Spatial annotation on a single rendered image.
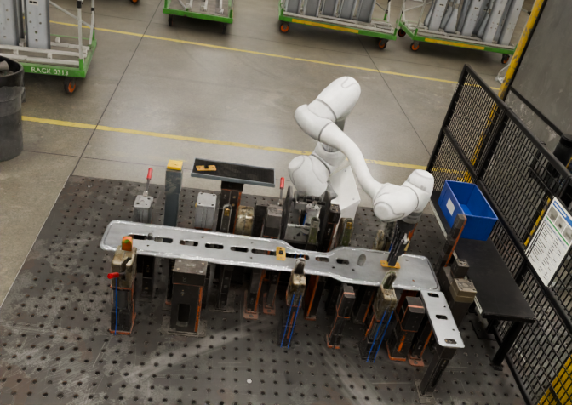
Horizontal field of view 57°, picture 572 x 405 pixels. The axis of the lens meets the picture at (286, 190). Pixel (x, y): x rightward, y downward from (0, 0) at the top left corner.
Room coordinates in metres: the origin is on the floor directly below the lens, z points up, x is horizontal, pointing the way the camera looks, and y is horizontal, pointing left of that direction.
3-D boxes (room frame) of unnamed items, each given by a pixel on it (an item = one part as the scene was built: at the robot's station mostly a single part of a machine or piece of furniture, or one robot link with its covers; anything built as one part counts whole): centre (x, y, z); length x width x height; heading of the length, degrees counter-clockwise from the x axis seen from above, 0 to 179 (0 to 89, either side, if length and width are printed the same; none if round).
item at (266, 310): (1.74, -0.03, 0.84); 0.13 x 0.05 x 0.29; 8
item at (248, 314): (1.71, 0.05, 0.84); 0.17 x 0.06 x 0.29; 8
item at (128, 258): (1.46, 0.52, 0.88); 0.15 x 0.11 x 0.36; 8
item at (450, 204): (2.24, -0.87, 1.10); 0.30 x 0.17 x 0.13; 9
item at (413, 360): (1.62, -0.67, 0.84); 0.11 x 0.06 x 0.29; 8
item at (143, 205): (1.81, 0.58, 0.88); 0.11 x 0.10 x 0.36; 8
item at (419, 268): (1.72, -0.01, 1.00); 1.38 x 0.22 x 0.02; 98
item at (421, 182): (1.78, -0.49, 1.39); 0.13 x 0.11 x 0.16; 142
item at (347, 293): (1.60, -0.33, 0.84); 0.11 x 0.08 x 0.29; 8
